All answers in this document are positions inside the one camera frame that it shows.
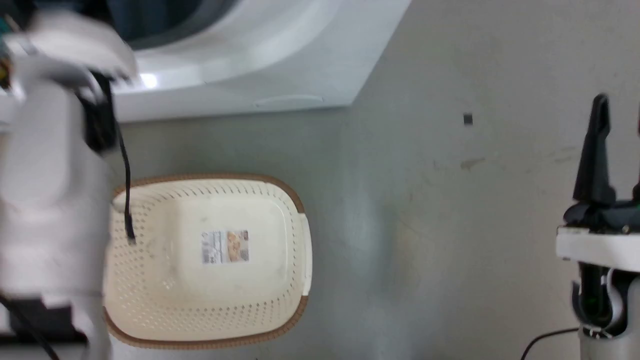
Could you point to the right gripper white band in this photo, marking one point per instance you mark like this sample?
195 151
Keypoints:
600 240

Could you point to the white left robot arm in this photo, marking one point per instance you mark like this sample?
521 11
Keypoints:
47 200

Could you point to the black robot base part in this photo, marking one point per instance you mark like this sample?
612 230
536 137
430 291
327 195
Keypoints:
45 320

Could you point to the white washing machine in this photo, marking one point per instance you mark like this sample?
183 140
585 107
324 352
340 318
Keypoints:
280 55

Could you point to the cream plastic laundry basket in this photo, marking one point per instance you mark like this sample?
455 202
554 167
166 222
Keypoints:
210 305

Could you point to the printed label sticker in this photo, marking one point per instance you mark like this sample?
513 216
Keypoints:
225 246

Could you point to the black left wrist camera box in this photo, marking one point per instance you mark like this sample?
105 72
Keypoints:
99 117

